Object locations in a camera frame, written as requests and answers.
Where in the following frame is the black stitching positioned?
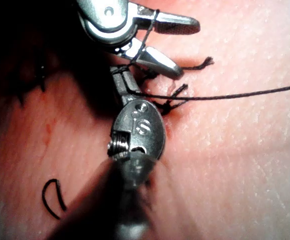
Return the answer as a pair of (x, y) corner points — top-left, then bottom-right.
(16, 63), (48, 107)
(139, 56), (215, 117)

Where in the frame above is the left arm needle driver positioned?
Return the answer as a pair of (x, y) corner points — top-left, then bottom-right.
(107, 98), (167, 161)

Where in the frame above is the right arm needle driver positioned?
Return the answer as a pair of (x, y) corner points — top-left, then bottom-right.
(75, 0), (138, 55)

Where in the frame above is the black cut thread piece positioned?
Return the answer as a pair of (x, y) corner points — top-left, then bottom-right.
(41, 178), (68, 221)

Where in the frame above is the tissue pad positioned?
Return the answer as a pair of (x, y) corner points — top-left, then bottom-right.
(0, 0), (290, 240)

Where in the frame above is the right arm needle driver jaw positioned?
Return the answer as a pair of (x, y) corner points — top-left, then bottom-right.
(114, 36), (185, 81)
(128, 1), (201, 35)

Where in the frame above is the left arm needle driver jaw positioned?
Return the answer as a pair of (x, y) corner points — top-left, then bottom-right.
(110, 66), (130, 105)
(121, 70), (138, 101)

